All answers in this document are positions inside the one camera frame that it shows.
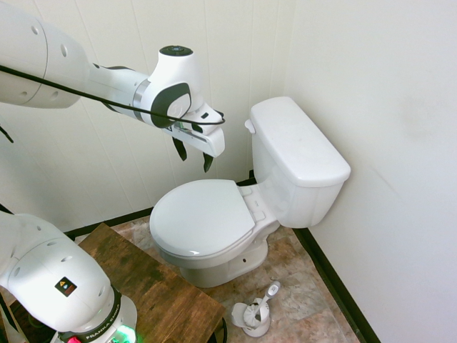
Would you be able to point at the brown wooden table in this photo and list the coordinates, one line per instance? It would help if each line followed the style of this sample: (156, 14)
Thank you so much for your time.
(150, 286)

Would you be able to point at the white toilet brush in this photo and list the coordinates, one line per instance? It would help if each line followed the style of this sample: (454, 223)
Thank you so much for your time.
(262, 303)

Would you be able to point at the white toilet bowl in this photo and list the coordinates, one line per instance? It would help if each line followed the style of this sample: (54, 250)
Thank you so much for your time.
(228, 250)

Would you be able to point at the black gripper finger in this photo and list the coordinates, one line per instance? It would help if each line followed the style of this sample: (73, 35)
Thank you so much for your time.
(206, 162)
(181, 149)

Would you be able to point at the white toilet tank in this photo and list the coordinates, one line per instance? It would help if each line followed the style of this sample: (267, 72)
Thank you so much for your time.
(285, 189)

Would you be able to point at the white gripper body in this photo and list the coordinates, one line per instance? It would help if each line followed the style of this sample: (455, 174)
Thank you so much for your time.
(210, 137)

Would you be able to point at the white flush lever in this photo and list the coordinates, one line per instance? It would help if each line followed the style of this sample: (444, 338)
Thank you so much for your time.
(249, 125)

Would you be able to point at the white toilet seat lid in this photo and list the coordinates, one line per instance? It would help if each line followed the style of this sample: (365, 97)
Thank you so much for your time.
(201, 218)

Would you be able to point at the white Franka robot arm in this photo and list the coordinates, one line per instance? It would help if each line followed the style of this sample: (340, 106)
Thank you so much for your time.
(43, 64)

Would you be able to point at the white toilet tank lid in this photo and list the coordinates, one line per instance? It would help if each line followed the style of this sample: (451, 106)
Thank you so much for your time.
(298, 139)

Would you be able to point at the white toilet brush holder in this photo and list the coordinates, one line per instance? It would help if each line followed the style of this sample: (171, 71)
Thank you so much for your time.
(250, 318)

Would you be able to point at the black baseboard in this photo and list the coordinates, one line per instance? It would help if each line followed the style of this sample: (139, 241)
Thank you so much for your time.
(332, 275)

